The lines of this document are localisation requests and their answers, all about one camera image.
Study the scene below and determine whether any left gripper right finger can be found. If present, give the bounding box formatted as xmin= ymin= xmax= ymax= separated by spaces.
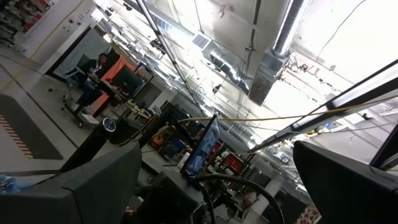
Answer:
xmin=294 ymin=139 xmax=398 ymax=224

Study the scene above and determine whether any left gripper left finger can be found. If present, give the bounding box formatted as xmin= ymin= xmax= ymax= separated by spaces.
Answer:
xmin=0 ymin=141 xmax=142 ymax=224

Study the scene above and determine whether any black tower fan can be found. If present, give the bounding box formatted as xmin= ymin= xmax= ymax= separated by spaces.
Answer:
xmin=60 ymin=117 xmax=118 ymax=174

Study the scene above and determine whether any black mat with orange stripes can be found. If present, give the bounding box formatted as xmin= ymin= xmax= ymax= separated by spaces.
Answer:
xmin=0 ymin=94 xmax=64 ymax=161

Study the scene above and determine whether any grey desk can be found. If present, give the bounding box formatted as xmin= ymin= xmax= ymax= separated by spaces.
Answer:
xmin=136 ymin=146 xmax=206 ymax=203

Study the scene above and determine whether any black computer monitor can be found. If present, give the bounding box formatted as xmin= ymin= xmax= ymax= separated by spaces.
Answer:
xmin=111 ymin=65 xmax=144 ymax=97

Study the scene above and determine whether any person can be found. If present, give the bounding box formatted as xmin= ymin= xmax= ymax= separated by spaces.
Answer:
xmin=74 ymin=52 xmax=109 ymax=108

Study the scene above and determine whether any desk monitor with lit screen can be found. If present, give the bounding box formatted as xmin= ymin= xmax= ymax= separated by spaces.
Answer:
xmin=180 ymin=114 xmax=222 ymax=179

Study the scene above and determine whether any orange partition panel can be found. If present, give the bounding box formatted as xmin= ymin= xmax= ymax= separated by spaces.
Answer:
xmin=90 ymin=55 xmax=137 ymax=114

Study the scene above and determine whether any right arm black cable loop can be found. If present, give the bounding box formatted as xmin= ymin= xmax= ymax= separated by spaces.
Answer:
xmin=192 ymin=173 xmax=285 ymax=224

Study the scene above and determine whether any yellow cable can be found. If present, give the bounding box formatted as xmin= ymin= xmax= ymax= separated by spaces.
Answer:
xmin=177 ymin=95 xmax=398 ymax=124

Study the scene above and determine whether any silver air duct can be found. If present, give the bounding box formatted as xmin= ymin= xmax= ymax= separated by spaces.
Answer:
xmin=248 ymin=0 xmax=308 ymax=106

